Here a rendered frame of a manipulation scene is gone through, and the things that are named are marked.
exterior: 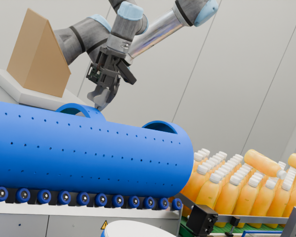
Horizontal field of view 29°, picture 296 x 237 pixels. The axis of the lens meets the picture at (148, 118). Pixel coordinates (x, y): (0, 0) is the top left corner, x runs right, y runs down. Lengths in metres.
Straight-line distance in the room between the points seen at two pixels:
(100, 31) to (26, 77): 0.34
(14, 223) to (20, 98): 0.56
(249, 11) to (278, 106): 1.31
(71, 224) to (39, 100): 0.53
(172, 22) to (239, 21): 3.81
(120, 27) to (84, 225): 0.64
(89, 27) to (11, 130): 0.82
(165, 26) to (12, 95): 0.63
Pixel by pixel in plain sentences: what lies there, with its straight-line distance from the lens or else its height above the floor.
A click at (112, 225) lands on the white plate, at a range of 1.56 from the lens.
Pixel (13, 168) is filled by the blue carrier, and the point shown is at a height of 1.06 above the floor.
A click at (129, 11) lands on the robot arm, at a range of 1.81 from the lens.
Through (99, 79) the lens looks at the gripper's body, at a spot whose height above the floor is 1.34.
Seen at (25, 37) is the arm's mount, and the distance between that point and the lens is 2.34.
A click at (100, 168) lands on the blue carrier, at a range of 1.81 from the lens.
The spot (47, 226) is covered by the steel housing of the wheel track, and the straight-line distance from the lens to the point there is 1.82.
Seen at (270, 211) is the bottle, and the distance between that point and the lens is 2.65.
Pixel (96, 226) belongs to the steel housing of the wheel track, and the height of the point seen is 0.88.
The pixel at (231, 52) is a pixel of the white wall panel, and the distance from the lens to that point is 6.07.
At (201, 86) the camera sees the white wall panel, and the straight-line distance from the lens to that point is 5.94.
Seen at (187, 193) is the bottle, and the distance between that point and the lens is 2.28.
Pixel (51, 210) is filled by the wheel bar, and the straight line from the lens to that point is 1.82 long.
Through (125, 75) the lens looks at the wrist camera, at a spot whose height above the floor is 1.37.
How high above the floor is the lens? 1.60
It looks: 10 degrees down
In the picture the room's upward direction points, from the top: 22 degrees clockwise
